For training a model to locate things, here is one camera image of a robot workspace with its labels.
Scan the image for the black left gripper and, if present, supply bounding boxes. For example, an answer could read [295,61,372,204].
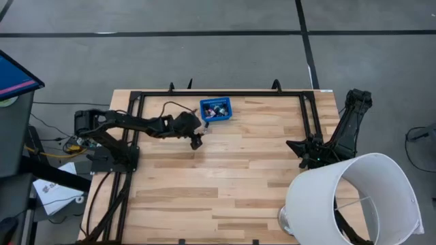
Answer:
[170,111,207,151]

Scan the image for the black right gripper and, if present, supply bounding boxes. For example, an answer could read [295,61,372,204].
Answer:
[285,133,324,170]

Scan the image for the blue plastic basket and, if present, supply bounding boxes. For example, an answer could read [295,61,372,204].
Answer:
[199,97,234,123]

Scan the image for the white lamp shade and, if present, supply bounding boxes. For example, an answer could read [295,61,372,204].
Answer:
[285,152,425,245]

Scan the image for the silver lamp base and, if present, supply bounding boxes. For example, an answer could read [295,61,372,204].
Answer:
[277,206,294,236]

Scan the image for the black support beam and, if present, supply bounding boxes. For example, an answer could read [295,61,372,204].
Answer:
[18,155,92,192]

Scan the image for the white paper box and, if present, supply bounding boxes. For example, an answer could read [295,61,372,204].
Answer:
[33,162,85,216]

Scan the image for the grey cabinet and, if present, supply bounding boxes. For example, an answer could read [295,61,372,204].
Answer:
[0,91,35,178]

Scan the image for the blue screen monitor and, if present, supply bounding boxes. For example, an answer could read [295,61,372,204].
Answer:
[0,50,46,102]

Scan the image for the brown arm cable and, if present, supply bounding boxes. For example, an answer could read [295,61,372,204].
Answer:
[159,101,199,118]

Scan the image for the black metal table frame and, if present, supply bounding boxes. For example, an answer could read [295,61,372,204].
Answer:
[102,88,325,245]

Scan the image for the black cable bundle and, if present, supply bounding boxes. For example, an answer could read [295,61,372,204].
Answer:
[80,169,134,244]

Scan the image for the black looped floor cable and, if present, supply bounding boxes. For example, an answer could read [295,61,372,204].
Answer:
[404,125,436,173]

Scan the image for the thin black floor cable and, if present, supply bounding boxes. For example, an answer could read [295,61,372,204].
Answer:
[32,101,110,107]

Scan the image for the yellow cable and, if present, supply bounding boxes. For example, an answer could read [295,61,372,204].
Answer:
[24,144,88,159]

